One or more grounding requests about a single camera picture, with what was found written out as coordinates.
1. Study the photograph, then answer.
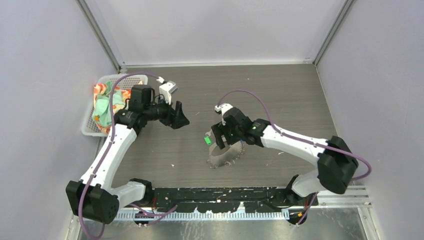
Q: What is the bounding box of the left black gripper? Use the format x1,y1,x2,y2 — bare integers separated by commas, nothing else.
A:
144,93,189,129

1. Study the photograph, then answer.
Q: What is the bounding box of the green key tag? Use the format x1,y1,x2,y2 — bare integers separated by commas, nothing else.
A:
204,136,212,146

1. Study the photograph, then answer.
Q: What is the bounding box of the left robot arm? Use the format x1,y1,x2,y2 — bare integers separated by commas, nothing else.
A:
65,81,190,224

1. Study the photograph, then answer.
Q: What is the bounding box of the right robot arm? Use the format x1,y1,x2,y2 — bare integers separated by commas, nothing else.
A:
211,103,359,205

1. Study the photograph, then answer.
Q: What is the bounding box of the colourful patterned cloth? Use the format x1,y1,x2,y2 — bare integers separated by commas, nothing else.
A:
91,81,131,135

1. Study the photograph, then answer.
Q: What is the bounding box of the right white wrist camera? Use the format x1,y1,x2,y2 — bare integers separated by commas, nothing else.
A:
214,103,233,126

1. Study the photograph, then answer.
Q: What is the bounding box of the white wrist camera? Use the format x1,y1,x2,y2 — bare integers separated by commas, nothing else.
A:
159,80,178,105
214,103,233,126

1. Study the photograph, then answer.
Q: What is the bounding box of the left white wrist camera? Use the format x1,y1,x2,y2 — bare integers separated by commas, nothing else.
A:
159,80,178,105

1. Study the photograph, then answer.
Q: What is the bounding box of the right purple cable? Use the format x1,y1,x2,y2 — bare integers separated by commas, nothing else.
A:
216,90,373,227

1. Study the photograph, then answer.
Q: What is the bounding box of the purple cable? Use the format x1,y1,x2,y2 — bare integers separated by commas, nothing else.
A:
216,90,373,227
77,72,178,240

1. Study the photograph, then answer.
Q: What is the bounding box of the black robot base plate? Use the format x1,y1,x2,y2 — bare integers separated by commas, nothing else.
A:
142,186,318,214

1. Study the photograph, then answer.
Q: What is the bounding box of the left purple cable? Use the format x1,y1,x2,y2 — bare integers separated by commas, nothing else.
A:
77,72,178,240

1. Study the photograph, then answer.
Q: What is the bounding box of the aluminium frame rail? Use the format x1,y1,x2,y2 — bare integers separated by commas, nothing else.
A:
70,185,373,211

